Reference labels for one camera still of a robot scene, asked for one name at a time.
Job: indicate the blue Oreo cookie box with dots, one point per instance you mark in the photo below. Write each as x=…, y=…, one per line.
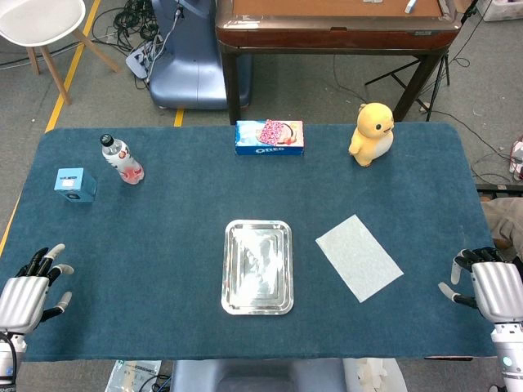
x=269, y=141

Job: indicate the white storage box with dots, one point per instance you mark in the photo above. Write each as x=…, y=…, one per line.
x=502, y=10

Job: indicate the small light blue box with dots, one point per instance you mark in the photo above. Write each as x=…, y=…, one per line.
x=73, y=183

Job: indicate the white paper napkin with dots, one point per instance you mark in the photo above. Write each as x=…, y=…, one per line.
x=359, y=257

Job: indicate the white plastic bag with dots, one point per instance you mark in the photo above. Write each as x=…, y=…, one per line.
x=130, y=375

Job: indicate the grey blue robot torso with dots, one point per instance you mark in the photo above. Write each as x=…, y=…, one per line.
x=253, y=377

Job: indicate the white chair with wooden legs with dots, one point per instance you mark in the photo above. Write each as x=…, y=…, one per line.
x=37, y=16

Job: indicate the white foam piece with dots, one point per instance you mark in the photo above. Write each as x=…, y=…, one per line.
x=372, y=377

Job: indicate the black metal rail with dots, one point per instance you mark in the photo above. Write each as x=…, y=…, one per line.
x=498, y=191

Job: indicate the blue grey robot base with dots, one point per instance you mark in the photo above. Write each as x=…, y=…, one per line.
x=188, y=69

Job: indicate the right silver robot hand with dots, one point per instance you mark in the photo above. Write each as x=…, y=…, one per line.
x=496, y=290

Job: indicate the brown mahjong table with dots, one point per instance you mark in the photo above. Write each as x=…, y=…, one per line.
x=327, y=38

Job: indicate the white red power strip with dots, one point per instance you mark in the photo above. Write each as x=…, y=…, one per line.
x=518, y=159

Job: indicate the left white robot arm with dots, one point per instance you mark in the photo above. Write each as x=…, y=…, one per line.
x=6, y=359

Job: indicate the blue white mahjong tile row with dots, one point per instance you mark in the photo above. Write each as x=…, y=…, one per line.
x=410, y=5

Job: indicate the black tripod stand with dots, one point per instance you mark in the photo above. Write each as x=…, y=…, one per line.
x=436, y=87

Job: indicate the silver metal tray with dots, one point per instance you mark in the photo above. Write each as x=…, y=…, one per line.
x=257, y=267

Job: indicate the brown cloth heap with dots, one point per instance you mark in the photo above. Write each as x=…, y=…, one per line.
x=506, y=224

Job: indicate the yellow plush toy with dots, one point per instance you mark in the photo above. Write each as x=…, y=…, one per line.
x=372, y=139

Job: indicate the clear bottle with red label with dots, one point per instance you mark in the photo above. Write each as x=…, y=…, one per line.
x=124, y=163

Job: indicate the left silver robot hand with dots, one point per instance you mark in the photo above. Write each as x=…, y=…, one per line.
x=20, y=300

